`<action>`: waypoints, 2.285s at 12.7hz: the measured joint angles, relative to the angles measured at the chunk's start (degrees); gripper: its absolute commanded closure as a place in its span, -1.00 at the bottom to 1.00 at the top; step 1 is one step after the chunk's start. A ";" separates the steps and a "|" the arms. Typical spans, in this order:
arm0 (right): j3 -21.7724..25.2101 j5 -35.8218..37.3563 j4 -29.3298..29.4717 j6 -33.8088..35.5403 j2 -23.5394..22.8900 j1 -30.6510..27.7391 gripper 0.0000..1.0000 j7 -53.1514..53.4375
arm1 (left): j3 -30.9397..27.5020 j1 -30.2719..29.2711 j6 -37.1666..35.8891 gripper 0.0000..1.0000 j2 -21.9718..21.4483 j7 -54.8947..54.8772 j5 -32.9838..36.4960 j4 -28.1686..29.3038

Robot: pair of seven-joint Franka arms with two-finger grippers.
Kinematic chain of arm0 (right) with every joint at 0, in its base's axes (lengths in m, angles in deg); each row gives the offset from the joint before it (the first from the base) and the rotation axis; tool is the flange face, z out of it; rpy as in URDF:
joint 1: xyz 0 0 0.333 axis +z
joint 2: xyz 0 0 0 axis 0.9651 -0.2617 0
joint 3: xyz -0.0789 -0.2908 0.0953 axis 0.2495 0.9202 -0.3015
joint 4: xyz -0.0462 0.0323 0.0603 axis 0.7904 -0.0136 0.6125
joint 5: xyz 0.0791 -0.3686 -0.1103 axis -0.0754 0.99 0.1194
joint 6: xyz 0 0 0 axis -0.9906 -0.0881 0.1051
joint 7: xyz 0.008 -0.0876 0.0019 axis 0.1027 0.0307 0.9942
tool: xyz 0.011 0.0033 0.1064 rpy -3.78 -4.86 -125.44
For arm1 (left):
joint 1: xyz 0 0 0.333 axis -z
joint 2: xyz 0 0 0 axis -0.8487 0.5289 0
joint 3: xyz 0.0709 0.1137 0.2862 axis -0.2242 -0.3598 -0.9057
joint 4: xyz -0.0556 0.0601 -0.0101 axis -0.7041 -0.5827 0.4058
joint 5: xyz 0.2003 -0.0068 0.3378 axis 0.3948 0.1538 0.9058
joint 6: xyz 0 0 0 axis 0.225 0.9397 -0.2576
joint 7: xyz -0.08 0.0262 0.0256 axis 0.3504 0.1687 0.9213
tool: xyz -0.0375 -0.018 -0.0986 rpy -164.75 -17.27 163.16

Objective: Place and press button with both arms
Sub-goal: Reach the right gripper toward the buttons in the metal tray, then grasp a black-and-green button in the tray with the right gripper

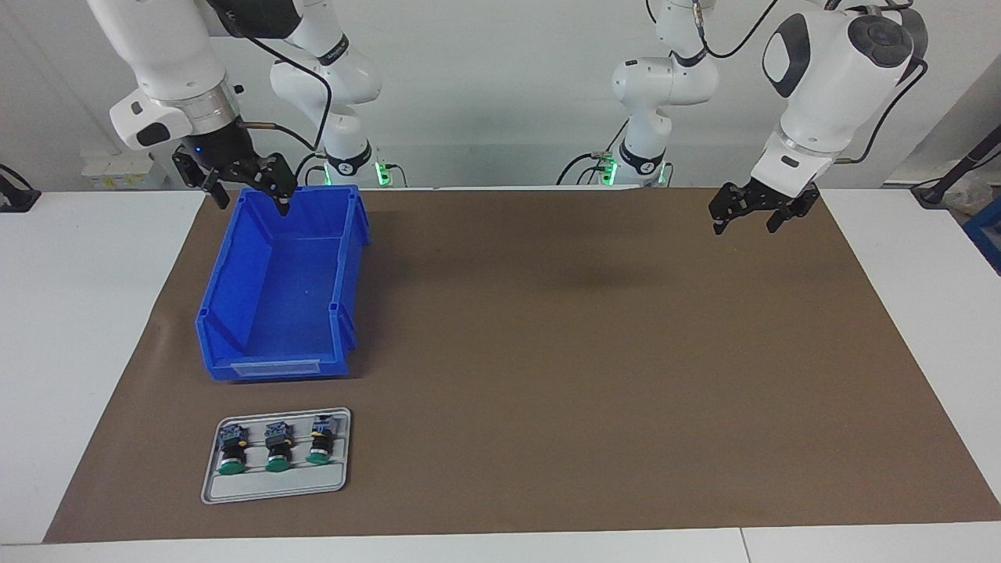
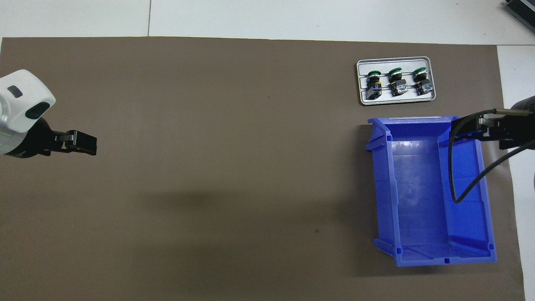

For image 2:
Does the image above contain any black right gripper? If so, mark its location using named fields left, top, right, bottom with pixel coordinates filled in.
left=453, top=95, right=535, bottom=150

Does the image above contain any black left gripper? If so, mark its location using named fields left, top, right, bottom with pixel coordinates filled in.
left=6, top=118, right=97, bottom=158

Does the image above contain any green push button switch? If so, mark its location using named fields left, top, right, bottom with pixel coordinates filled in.
left=366, top=70, right=383, bottom=100
left=413, top=67, right=434, bottom=96
left=389, top=68, right=408, bottom=97

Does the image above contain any blue plastic storage bin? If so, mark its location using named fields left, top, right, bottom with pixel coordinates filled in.
left=365, top=116, right=498, bottom=267

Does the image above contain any grey metal tray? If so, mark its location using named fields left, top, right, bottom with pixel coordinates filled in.
left=356, top=56, right=436, bottom=105

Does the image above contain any brown table mat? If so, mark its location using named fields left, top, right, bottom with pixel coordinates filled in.
left=0, top=37, right=526, bottom=301

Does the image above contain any grey ridged metal device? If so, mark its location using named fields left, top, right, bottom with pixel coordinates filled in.
left=504, top=0, right=535, bottom=28

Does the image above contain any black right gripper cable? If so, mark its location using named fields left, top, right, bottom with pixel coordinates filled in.
left=448, top=109, right=535, bottom=204

